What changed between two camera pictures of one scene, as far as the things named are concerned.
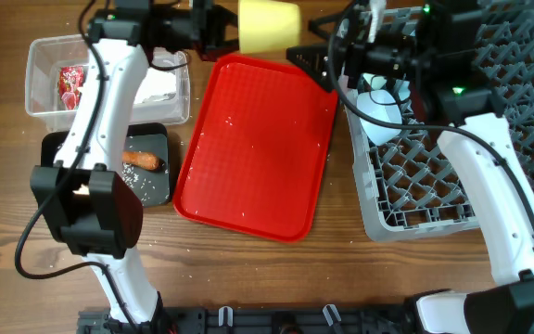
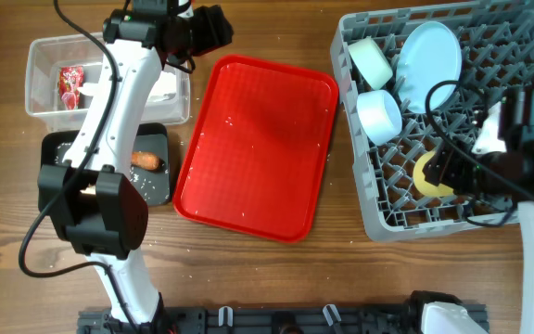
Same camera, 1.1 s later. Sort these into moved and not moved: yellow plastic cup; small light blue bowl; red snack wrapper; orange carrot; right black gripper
Moved: yellow plastic cup; right black gripper
Not moved: orange carrot; red snack wrapper; small light blue bowl
